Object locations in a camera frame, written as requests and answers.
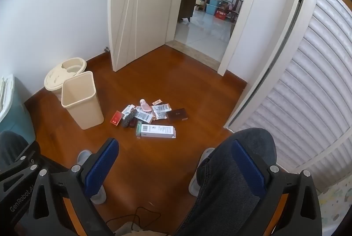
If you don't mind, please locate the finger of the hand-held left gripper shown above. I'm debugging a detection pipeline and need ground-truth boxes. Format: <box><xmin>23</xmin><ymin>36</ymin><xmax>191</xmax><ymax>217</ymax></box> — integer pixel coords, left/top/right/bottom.
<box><xmin>0</xmin><ymin>141</ymin><xmax>40</xmax><ymax>174</ymax></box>
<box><xmin>0</xmin><ymin>165</ymin><xmax>39</xmax><ymax>192</ymax></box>

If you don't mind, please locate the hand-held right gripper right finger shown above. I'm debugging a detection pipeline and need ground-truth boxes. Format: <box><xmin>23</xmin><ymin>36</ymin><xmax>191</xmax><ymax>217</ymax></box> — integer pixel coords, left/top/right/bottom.
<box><xmin>232</xmin><ymin>140</ymin><xmax>323</xmax><ymax>236</ymax></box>

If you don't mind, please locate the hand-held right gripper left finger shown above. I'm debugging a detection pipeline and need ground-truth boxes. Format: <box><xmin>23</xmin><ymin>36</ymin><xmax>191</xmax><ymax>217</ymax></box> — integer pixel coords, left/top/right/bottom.
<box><xmin>16</xmin><ymin>138</ymin><xmax>120</xmax><ymax>236</ymax></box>

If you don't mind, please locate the small red box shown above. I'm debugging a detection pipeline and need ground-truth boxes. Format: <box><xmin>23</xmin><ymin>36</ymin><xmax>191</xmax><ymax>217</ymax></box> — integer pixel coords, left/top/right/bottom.
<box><xmin>110</xmin><ymin>111</ymin><xmax>124</xmax><ymax>126</ymax></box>

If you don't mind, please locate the beige rectangular trash bin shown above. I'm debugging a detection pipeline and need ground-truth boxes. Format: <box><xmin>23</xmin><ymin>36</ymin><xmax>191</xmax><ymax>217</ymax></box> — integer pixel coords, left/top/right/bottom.
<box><xmin>61</xmin><ymin>71</ymin><xmax>105</xmax><ymax>130</ymax></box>

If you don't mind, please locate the pink tube white cap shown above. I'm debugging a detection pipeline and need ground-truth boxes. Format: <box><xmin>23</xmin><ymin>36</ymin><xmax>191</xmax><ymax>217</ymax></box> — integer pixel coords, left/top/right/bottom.
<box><xmin>139</xmin><ymin>99</ymin><xmax>152</xmax><ymax>112</ymax></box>

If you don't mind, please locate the person's left leg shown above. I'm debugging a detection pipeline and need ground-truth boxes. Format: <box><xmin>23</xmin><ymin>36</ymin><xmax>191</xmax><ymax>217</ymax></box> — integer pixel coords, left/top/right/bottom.
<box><xmin>0</xmin><ymin>130</ymin><xmax>30</xmax><ymax>168</ymax></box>

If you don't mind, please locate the person's leg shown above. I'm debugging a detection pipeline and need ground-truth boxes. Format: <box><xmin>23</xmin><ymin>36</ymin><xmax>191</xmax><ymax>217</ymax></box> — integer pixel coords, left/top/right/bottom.
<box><xmin>0</xmin><ymin>130</ymin><xmax>30</xmax><ymax>168</ymax></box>
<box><xmin>174</xmin><ymin>127</ymin><xmax>277</xmax><ymax>236</ymax></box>

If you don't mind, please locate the grey slipper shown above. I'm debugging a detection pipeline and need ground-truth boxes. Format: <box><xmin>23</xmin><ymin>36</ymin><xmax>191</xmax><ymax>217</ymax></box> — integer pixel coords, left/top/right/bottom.
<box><xmin>188</xmin><ymin>147</ymin><xmax>215</xmax><ymax>196</ymax></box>
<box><xmin>77</xmin><ymin>150</ymin><xmax>107</xmax><ymax>205</ymax></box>

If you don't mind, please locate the person's right leg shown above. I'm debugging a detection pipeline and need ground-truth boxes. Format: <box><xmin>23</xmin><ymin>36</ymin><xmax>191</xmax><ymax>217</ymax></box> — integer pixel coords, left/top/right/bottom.
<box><xmin>174</xmin><ymin>127</ymin><xmax>277</xmax><ymax>236</ymax></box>

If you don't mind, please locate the blue storage box white lid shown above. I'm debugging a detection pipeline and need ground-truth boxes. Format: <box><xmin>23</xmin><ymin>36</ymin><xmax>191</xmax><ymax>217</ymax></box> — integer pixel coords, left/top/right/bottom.
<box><xmin>0</xmin><ymin>74</ymin><xmax>37</xmax><ymax>144</ymax></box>

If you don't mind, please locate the dark grey remote-like object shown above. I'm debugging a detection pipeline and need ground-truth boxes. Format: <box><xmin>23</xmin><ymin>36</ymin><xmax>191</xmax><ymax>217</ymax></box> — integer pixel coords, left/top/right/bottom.
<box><xmin>122</xmin><ymin>108</ymin><xmax>138</xmax><ymax>128</ymax></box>

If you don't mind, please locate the white barcode label packet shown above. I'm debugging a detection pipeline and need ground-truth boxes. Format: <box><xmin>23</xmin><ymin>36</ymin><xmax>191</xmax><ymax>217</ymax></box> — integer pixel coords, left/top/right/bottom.
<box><xmin>134</xmin><ymin>110</ymin><xmax>153</xmax><ymax>124</ymax></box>

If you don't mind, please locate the long white carton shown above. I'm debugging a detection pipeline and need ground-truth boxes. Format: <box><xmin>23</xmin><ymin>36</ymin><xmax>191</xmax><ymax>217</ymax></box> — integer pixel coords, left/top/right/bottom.
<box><xmin>137</xmin><ymin>124</ymin><xmax>177</xmax><ymax>139</ymax></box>

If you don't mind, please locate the white cloth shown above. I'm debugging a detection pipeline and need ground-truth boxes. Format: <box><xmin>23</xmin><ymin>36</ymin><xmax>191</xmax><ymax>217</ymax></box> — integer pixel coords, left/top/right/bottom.
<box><xmin>115</xmin><ymin>221</ymin><xmax>172</xmax><ymax>236</ymax></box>

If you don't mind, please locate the round beige lidded bucket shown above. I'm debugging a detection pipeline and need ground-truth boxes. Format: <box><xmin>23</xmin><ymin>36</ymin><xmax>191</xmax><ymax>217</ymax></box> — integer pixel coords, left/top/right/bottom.
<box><xmin>44</xmin><ymin>57</ymin><xmax>87</xmax><ymax>100</ymax></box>

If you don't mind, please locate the clear barcode label packet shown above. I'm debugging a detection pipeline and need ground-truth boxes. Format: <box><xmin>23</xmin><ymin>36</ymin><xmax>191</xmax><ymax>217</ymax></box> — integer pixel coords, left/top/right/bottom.
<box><xmin>152</xmin><ymin>104</ymin><xmax>172</xmax><ymax>119</ymax></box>

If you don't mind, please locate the dark brown box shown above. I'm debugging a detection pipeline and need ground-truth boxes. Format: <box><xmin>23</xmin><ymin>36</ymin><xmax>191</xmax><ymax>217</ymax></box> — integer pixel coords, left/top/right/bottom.
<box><xmin>166</xmin><ymin>108</ymin><xmax>189</xmax><ymax>123</ymax></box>

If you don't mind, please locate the pale printed bed sheet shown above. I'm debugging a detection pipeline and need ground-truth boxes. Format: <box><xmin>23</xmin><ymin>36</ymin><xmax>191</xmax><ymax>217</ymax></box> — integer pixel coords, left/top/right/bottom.
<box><xmin>316</xmin><ymin>178</ymin><xmax>352</xmax><ymax>236</ymax></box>

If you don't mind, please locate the white louvered wardrobe door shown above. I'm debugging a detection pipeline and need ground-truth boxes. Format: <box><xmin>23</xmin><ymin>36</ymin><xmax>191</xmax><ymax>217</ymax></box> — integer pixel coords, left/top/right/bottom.
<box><xmin>224</xmin><ymin>0</ymin><xmax>352</xmax><ymax>190</ymax></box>

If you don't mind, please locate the dark wooden chair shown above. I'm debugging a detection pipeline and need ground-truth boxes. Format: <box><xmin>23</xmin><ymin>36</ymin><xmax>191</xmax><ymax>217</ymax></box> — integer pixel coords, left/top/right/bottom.
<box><xmin>227</xmin><ymin>0</ymin><xmax>244</xmax><ymax>23</ymax></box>

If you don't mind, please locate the white room door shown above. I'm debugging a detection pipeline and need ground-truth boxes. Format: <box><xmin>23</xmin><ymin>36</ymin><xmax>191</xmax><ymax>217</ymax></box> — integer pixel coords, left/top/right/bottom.
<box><xmin>108</xmin><ymin>0</ymin><xmax>193</xmax><ymax>72</ymax></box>

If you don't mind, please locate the blue plastic storage bin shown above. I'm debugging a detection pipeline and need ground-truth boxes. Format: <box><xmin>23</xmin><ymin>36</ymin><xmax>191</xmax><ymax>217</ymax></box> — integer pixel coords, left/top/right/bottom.
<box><xmin>205</xmin><ymin>0</ymin><xmax>222</xmax><ymax>16</ymax></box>

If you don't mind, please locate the thin black cable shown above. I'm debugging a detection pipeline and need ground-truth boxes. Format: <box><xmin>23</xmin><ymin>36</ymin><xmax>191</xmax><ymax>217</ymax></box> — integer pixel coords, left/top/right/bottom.
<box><xmin>106</xmin><ymin>207</ymin><xmax>161</xmax><ymax>231</ymax></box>

